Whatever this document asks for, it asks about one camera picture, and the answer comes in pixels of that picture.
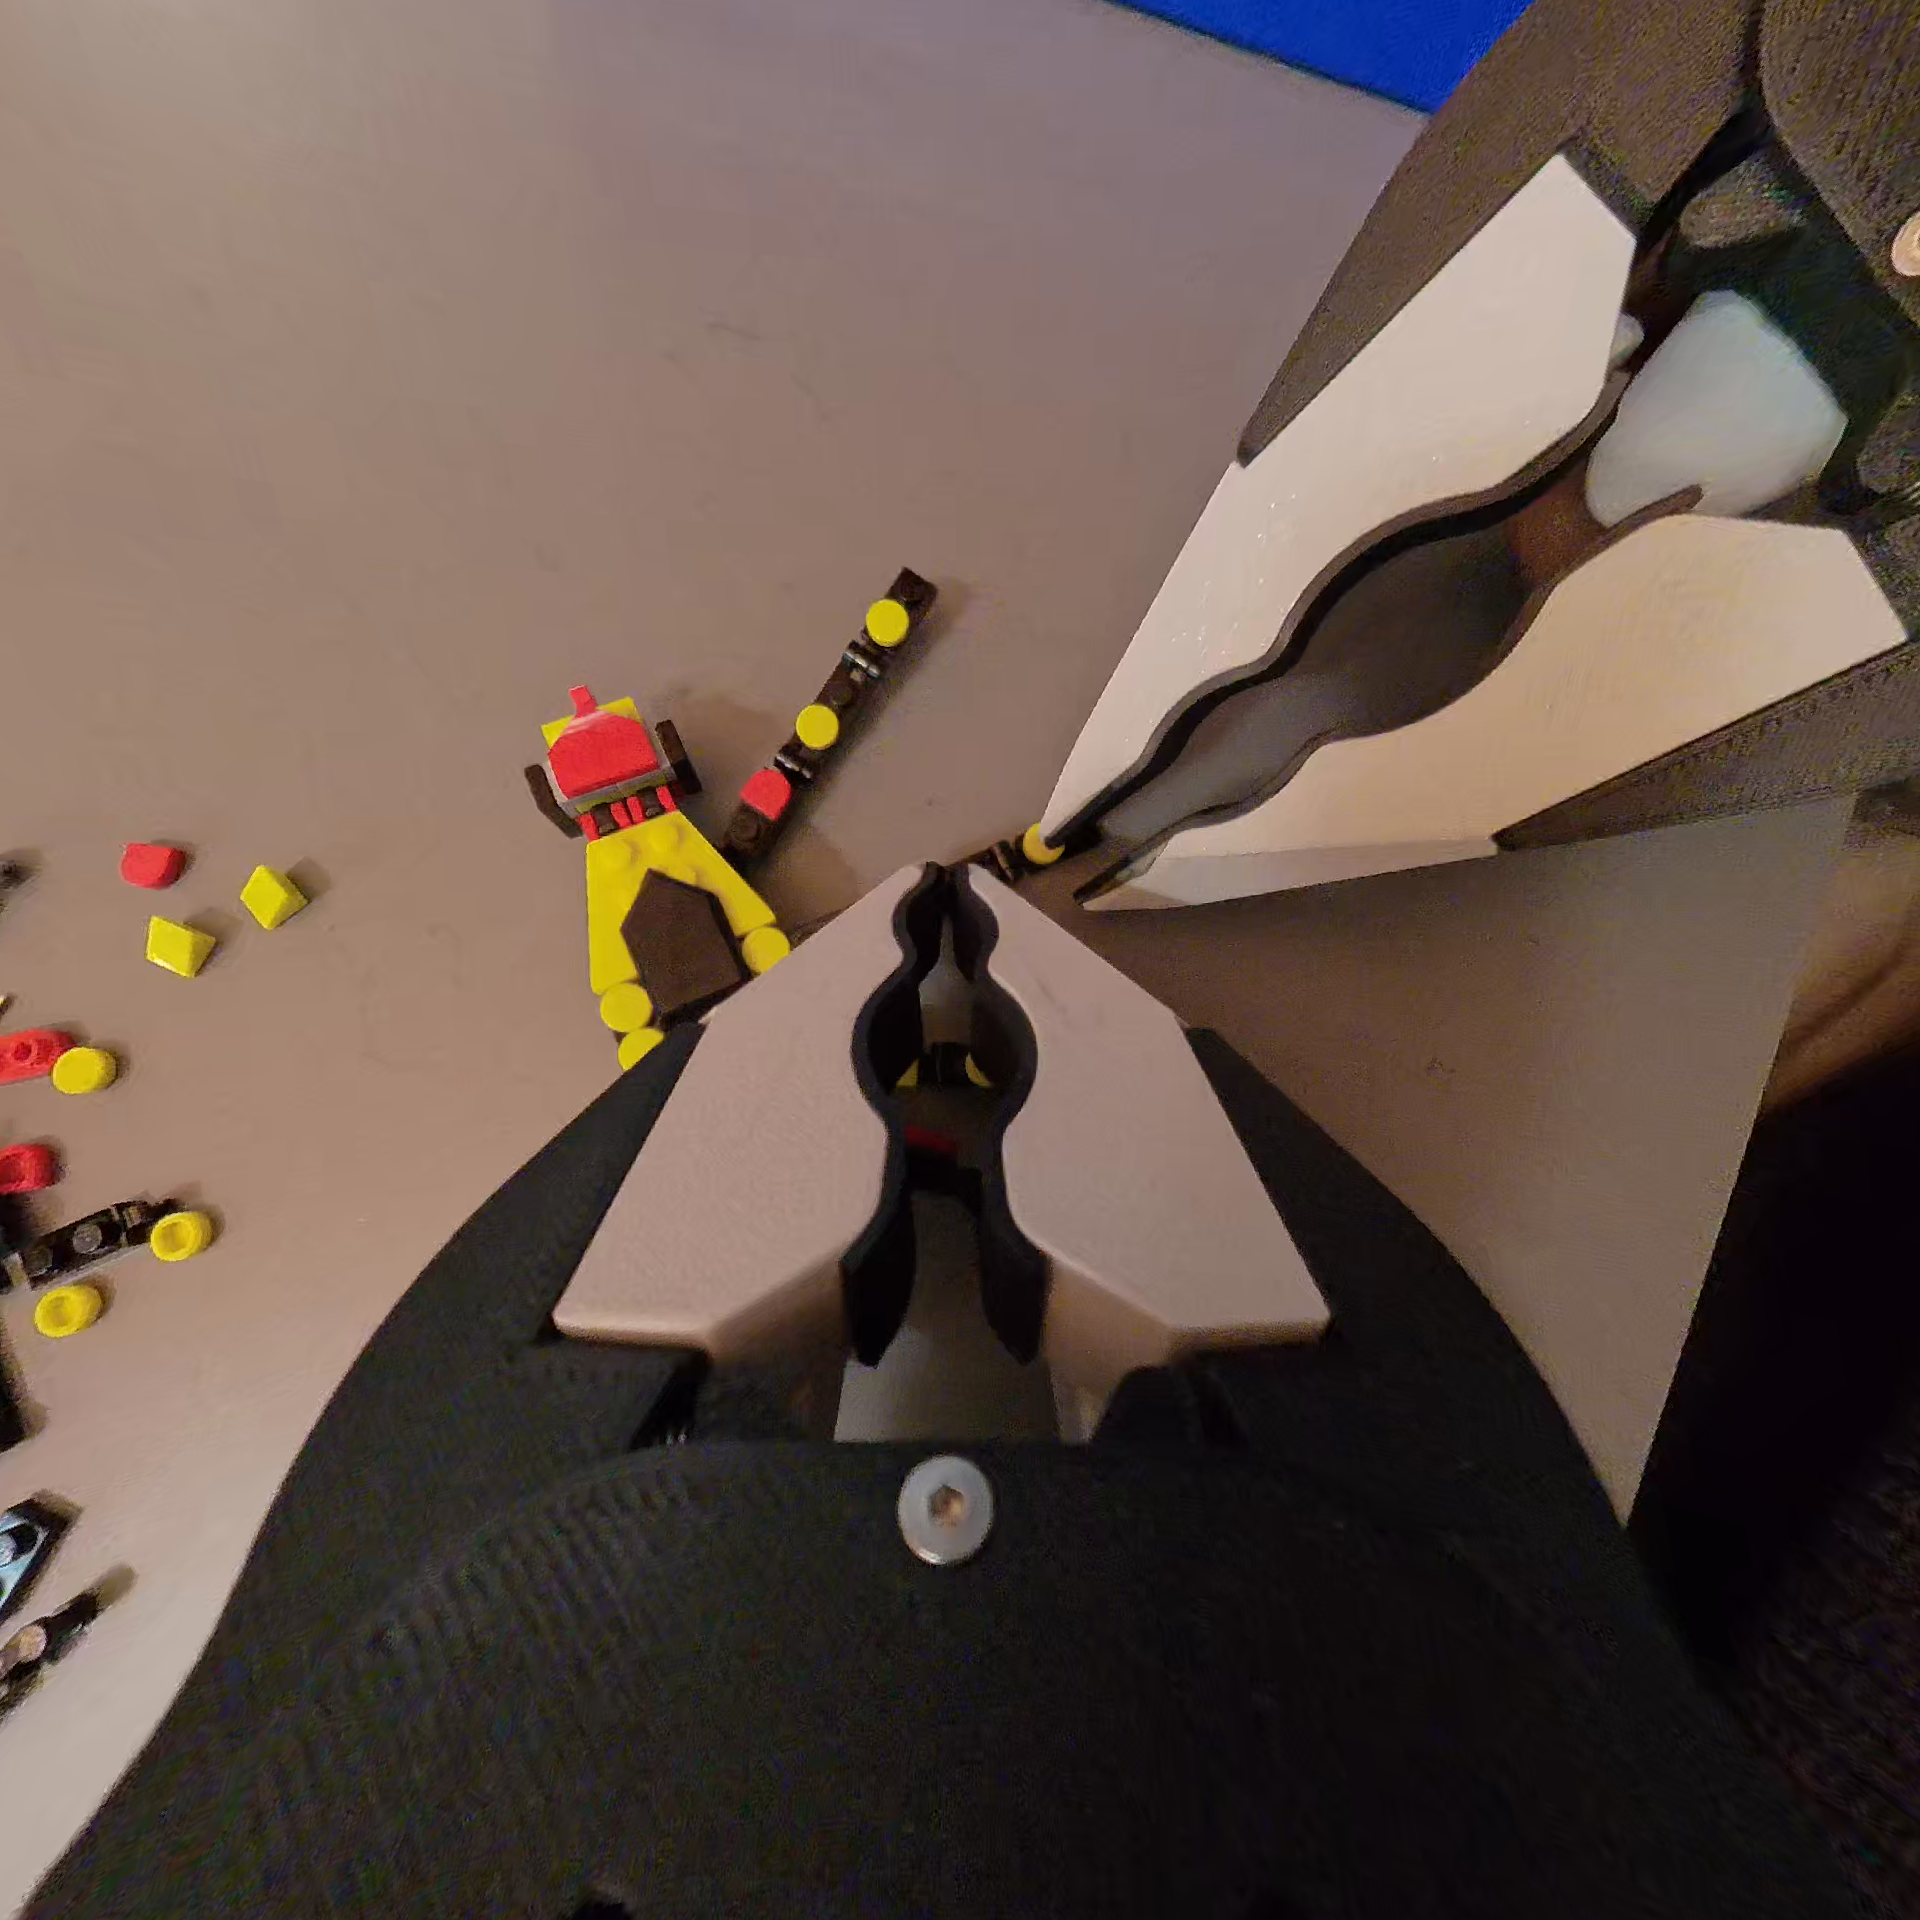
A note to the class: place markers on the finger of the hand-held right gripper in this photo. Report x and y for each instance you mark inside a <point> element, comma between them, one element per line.
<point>1424,390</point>
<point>1652,676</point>

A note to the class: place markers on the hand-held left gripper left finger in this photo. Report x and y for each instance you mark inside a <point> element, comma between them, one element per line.
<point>722,1185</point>

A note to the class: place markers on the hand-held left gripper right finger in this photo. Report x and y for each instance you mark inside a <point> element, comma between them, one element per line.
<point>1156,1185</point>

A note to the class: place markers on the black yellow red lego model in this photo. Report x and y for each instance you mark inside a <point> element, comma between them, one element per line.
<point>662,886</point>

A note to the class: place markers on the small yellow slope lego piece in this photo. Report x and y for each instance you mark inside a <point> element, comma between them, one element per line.
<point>181,947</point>
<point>272,898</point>

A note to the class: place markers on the pile of loose lego pieces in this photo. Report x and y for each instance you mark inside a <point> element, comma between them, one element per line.
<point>91,1237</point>

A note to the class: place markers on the tiny red lego piece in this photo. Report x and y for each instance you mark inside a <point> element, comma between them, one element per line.
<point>155,866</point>

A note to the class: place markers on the blue plastic bin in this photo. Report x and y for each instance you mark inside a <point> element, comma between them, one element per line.
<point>1349,37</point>

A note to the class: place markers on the person's black knit clothing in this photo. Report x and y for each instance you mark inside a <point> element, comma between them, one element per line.
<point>1800,1501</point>

